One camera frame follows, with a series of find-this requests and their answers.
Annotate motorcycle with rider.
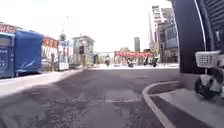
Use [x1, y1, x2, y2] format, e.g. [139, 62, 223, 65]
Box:
[150, 56, 158, 68]
[126, 57, 135, 69]
[104, 54, 111, 67]

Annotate red banner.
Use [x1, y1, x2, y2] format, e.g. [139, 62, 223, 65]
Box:
[113, 50, 154, 58]

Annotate grey asphalt road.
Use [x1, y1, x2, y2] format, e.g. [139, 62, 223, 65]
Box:
[0, 64, 183, 128]

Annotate distant tower building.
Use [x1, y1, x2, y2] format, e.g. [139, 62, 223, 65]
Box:
[133, 36, 141, 53]

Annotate small gatehouse building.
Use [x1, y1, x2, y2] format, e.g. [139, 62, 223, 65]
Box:
[70, 34, 96, 67]

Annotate pale kerb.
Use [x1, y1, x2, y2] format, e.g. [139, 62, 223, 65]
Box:
[141, 80, 183, 128]

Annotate tall buildings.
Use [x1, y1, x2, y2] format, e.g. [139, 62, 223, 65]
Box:
[148, 4, 180, 64]

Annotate hoarding with red signs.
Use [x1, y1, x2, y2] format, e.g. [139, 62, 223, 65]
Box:
[0, 21, 71, 73]

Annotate grey pavement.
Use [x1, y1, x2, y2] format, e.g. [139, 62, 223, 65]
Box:
[149, 88, 224, 128]

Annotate scooter with white basket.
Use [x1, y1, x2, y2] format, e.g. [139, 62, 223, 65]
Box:
[194, 49, 224, 101]

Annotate blue portable cabin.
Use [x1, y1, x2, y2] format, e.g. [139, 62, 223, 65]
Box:
[0, 32, 16, 79]

